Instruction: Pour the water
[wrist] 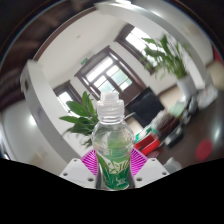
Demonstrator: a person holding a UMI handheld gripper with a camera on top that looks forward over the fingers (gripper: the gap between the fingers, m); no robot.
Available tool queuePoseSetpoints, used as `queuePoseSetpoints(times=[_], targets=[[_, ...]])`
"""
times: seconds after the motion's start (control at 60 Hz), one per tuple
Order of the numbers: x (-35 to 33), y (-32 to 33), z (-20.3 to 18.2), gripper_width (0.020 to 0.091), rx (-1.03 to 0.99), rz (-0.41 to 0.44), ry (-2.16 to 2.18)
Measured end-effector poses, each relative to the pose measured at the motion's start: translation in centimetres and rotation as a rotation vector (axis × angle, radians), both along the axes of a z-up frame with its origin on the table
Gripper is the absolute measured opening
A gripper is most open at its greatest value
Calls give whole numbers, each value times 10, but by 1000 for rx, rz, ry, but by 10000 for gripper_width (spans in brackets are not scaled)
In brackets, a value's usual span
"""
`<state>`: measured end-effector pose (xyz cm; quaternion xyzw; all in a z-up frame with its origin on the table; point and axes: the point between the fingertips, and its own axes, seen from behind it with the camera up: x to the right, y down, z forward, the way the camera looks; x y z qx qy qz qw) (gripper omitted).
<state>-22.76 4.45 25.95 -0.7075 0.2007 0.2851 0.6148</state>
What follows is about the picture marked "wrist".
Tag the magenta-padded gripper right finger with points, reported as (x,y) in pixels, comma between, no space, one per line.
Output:
(151,171)

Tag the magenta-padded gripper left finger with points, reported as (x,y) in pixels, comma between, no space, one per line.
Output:
(75,171)

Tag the clear green-label drink bottle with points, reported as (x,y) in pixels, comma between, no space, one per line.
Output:
(112,143)

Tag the white ceramic mug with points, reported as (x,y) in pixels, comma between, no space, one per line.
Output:
(172,164)

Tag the red plastic box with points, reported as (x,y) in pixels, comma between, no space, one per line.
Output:
(148,144)

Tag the flat green box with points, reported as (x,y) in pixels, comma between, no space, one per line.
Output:
(141,135)

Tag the small black case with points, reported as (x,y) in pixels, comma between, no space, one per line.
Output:
(174,137)

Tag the tea set on tray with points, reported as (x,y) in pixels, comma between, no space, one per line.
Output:
(160,120)

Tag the potted green plant white pot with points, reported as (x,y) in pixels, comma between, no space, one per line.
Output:
(170,60)
(80,115)

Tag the black chair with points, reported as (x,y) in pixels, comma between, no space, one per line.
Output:
(148,108)

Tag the dark wood framed window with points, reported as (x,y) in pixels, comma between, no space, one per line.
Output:
(136,41)
(65,96)

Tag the dark wood glazed double door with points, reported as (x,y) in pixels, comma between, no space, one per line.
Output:
(110,75)

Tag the green exit sign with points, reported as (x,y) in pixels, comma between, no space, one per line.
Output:
(85,61)

